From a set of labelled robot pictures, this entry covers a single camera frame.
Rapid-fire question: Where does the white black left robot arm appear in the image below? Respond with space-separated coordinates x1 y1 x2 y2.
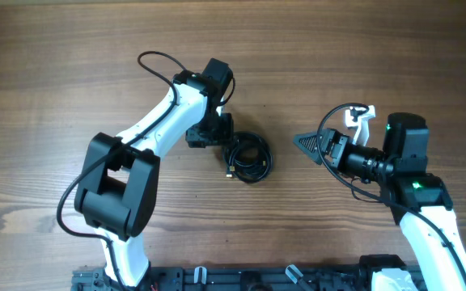
73 58 235 290

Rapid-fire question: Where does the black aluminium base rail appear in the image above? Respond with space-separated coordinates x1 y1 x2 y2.
71 264 371 291

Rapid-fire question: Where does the black cable bundle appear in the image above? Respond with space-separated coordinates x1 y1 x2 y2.
221 131 274 184

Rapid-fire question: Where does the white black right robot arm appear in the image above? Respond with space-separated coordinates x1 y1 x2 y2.
293 107 466 290

